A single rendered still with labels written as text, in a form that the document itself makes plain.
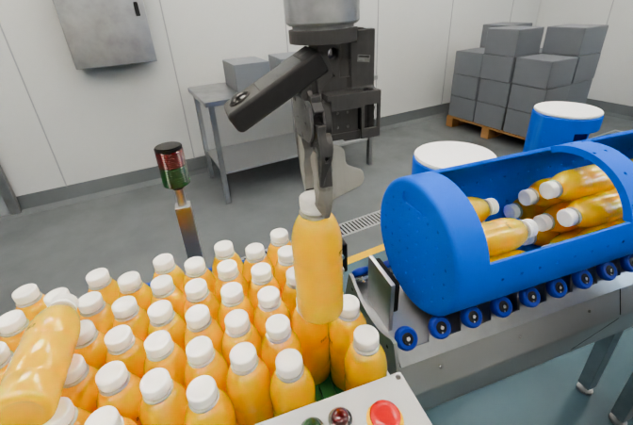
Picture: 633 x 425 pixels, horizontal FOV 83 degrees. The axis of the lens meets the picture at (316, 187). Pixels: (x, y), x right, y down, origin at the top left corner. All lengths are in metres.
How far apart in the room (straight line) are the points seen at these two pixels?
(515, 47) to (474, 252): 3.84
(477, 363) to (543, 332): 0.18
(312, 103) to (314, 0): 0.09
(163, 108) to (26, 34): 1.10
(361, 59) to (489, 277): 0.46
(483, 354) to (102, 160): 3.55
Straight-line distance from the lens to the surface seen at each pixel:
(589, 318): 1.09
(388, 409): 0.51
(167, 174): 0.92
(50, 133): 3.86
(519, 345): 0.96
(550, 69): 4.22
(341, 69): 0.40
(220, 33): 3.81
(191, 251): 1.03
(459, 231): 0.66
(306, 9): 0.37
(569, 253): 0.84
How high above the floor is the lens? 1.55
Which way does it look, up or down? 27 degrees down
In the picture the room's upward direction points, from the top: 3 degrees counter-clockwise
